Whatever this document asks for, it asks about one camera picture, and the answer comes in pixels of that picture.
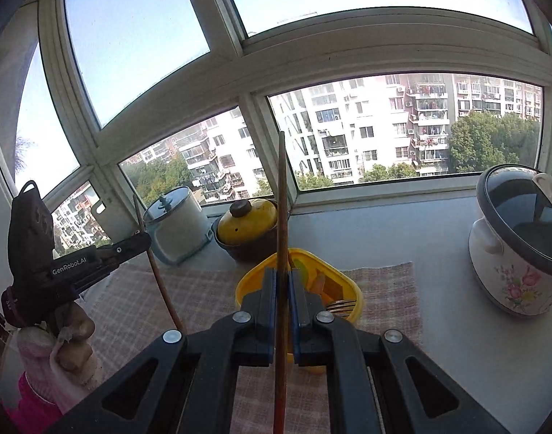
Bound black casserole with yellow lid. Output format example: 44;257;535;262
211;198;291;263

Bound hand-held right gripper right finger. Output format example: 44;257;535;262
288;269;512;434

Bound person's left hand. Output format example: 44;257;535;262
50;302;99;388

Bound white window frame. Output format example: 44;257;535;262
0;0;552;254

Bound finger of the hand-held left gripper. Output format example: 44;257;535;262
94;232;152;274

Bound apartment buildings outside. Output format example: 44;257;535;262
54;72;543;254

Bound checked woven table mat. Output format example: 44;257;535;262
79;260;425;434

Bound metal fork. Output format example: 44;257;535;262
325;299;357;316

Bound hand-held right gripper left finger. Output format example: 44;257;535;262
45;268;279;434

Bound red-tipped wooden chopstick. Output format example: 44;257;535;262
275;132;289;434
132;195;186;333

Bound yellow plastic container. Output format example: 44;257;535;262
235;247;364;374

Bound floral white rice cooker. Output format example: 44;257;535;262
468;164;552;318

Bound white pot with glass lid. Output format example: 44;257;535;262
142;185;214;267

